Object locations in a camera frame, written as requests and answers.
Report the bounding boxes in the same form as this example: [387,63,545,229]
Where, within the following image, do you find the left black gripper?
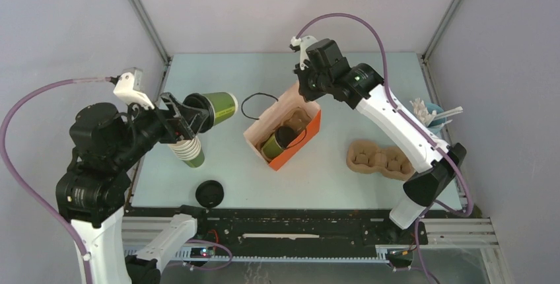
[114,89,210,166]

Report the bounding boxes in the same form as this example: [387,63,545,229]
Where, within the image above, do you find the green paper coffee cup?
[203,92,238,127]

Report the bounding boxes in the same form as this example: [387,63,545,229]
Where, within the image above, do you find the brown pulp cup carrier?
[346,139,416,182]

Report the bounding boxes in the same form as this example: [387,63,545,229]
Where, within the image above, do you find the black coffee cup lid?
[183,92,216,133]

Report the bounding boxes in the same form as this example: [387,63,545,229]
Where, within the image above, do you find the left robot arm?
[55,92,212,283]

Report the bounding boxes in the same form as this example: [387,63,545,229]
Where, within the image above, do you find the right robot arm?
[290,36,466,243]

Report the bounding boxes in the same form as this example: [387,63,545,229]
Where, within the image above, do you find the stack of paper cups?
[168,137,205,168]

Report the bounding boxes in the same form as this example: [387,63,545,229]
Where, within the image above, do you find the stack of black lids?
[195,180,225,209]

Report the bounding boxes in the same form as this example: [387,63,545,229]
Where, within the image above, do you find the blue cup of stirrers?
[410,98,464,135]

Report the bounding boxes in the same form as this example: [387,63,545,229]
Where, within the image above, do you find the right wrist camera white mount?
[290,36,318,71]

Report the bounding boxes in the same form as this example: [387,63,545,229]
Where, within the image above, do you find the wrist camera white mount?
[290,36,318,71]
[112,67,155,110]

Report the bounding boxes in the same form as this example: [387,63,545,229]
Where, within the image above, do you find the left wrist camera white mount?
[112,67,155,110]

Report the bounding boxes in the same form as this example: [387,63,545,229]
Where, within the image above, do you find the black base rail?
[178,205,427,259]

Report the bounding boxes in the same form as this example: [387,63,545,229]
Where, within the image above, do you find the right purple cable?
[295,13,475,284]

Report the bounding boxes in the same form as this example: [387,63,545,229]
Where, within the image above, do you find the purple cable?
[0,76,232,284]
[295,13,475,284]

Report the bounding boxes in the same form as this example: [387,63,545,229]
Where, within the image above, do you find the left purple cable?
[0,76,232,284]

